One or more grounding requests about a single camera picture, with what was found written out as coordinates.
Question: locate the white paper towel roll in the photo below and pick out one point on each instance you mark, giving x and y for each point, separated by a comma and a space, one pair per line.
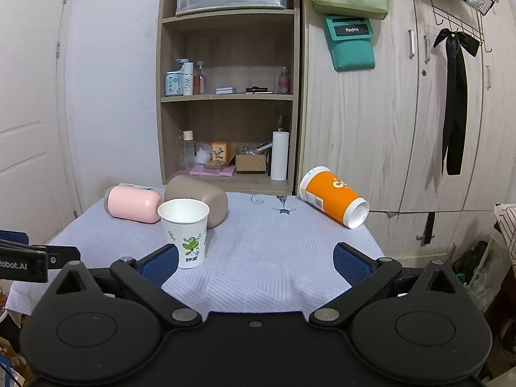
279, 155

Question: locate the teal fabric pouch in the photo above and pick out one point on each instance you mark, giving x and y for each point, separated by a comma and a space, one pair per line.
350, 43

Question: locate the wooden shelf unit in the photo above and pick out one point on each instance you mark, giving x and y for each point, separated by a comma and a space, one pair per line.
252, 60

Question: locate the small cardboard box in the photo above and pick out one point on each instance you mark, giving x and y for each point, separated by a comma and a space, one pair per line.
248, 163

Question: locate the white door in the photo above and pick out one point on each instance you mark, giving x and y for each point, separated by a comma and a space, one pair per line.
35, 197

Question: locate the geometric pattern cloth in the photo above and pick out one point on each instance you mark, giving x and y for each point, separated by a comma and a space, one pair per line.
505, 214

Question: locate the pink tumbler cup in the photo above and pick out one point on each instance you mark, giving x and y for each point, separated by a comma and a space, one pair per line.
133, 203

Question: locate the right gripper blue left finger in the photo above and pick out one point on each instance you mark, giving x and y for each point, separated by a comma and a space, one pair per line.
141, 281

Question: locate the clear bottle beige cap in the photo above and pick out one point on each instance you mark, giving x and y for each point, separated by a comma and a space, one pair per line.
189, 150

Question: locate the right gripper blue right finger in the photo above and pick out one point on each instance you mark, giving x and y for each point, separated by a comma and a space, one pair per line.
369, 279

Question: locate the white lotion bottle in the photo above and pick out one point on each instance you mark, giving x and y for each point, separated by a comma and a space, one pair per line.
187, 69

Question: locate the beige tumbler cup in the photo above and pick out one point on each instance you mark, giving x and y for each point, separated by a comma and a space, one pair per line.
191, 187

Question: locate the orange paper cup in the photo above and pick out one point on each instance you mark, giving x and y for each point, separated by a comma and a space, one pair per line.
328, 193

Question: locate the orange floral box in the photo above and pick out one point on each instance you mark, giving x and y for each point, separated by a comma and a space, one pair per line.
221, 151

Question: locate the clear plastic storage bin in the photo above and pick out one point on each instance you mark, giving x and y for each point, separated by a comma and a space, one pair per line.
490, 273

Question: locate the wooden wardrobe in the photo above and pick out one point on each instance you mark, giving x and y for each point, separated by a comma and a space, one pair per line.
380, 130

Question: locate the white leaf-pattern paper cup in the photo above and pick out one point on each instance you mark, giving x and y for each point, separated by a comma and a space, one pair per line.
185, 225

